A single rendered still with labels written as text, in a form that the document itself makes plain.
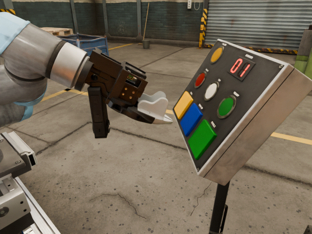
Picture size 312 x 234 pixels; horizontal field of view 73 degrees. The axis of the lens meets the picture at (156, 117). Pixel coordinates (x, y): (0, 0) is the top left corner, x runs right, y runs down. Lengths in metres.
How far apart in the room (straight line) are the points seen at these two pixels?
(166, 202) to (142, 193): 0.20
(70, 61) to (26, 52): 0.07
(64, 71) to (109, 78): 0.08
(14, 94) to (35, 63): 0.10
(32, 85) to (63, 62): 0.10
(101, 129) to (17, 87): 0.18
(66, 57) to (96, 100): 0.09
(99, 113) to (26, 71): 0.15
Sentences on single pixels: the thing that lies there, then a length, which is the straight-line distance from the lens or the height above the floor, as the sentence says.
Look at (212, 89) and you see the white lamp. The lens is 0.57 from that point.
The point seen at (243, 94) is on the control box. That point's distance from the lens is 0.47.
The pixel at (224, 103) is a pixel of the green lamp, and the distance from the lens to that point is 0.50.
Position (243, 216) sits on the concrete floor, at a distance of 1.73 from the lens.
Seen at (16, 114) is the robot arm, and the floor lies 0.97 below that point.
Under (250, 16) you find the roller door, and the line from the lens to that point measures 7.88.
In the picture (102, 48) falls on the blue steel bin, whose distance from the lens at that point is 5.19.
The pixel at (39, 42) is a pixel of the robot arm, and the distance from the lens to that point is 0.41.
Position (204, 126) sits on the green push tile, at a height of 1.03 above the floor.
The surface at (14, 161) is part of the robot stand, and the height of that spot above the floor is 0.82.
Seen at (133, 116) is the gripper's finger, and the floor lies 1.10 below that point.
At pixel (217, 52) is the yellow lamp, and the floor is 1.17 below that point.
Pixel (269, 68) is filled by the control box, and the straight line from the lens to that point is 0.46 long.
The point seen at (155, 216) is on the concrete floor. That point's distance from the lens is 1.62.
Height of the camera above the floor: 1.29
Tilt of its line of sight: 27 degrees down
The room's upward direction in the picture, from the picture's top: straight up
